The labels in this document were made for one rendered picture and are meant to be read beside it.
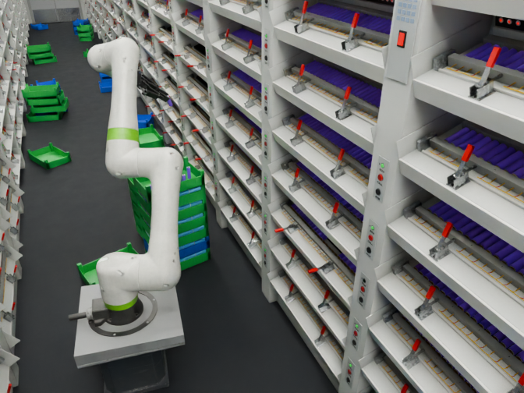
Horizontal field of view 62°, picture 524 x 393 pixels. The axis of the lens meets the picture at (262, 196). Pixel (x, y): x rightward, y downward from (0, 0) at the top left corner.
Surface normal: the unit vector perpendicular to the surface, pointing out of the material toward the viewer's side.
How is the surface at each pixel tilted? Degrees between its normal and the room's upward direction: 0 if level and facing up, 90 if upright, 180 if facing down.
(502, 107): 19
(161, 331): 2
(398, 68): 90
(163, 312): 2
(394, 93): 90
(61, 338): 0
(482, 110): 109
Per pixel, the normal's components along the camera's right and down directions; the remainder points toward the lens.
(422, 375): -0.30, -0.74
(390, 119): -0.91, 0.21
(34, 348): 0.00, -0.86
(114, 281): 0.04, 0.46
